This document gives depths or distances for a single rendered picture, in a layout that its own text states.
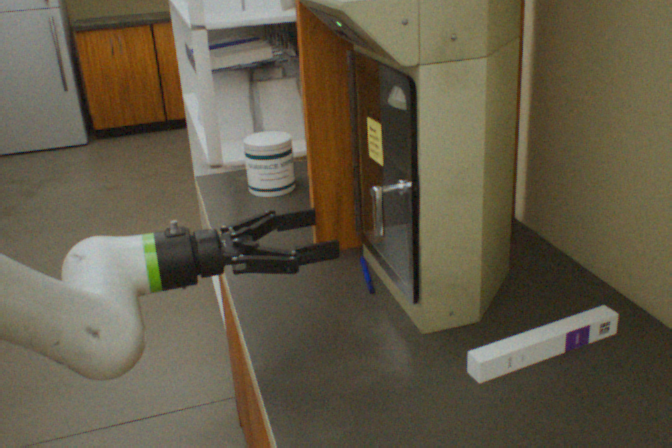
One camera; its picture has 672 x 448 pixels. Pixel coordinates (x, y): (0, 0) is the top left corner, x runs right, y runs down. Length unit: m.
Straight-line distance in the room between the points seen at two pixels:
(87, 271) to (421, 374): 0.53
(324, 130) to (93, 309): 0.65
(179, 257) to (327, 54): 0.54
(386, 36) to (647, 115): 0.52
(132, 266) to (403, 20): 0.53
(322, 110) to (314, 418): 0.63
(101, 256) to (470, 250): 0.59
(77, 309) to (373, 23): 0.55
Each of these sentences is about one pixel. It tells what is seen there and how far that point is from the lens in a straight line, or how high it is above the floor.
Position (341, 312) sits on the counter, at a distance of 1.26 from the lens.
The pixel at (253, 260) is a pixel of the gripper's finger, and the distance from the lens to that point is 1.01.
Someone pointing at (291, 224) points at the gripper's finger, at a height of 1.14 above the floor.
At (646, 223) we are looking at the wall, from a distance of 1.32.
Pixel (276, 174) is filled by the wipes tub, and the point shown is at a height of 1.00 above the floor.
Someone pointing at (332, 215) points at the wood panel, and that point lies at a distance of 1.45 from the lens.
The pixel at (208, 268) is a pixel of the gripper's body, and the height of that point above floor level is 1.13.
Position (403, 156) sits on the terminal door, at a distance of 1.08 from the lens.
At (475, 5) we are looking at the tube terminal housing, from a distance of 1.03.
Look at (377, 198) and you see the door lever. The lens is 1.09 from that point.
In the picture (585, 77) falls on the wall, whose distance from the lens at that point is 1.41.
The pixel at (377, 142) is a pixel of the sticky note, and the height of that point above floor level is 1.25.
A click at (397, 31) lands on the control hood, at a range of 0.99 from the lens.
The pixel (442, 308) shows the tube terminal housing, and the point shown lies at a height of 0.98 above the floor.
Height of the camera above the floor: 1.61
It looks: 22 degrees down
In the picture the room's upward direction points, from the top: 4 degrees counter-clockwise
